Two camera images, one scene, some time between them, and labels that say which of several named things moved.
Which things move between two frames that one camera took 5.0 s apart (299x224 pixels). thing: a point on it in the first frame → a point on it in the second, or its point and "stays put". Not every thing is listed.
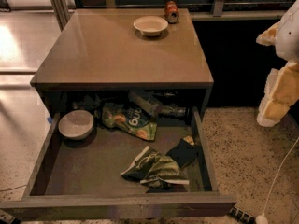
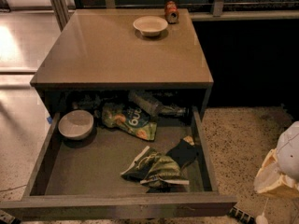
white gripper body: x=289 y=37 → x=290 y=151
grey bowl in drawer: x=76 y=124 stays put
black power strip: x=240 y=216 stays put
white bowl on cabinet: x=150 y=25 stays put
